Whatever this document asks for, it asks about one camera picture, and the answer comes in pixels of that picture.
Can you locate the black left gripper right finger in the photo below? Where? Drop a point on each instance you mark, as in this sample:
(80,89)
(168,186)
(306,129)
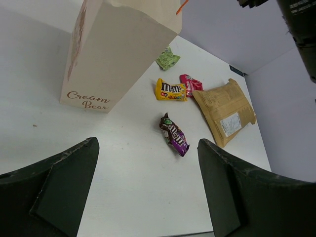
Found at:
(247,201)

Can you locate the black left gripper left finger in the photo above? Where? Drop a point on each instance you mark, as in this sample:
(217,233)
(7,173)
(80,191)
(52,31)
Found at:
(47,198)

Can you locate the brown purple M&M's packet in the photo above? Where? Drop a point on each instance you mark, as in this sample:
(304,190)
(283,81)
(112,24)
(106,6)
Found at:
(174,136)

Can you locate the large brown kraft snack bag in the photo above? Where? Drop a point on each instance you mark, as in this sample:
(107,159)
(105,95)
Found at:
(226,110)

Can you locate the pink red snack packet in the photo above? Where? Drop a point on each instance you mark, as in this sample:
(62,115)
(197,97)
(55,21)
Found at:
(191,84)

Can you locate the blue right corner label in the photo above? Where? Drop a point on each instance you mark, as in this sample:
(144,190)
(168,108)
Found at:
(237,71)

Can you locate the yellow M&M's packet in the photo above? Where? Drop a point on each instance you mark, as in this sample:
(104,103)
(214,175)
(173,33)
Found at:
(165,91)

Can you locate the green crumpled snack packet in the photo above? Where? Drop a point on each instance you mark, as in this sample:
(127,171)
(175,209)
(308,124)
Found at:
(167,59)

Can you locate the cream paper bag orange handles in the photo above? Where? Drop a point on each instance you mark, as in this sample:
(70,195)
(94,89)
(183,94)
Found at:
(112,44)

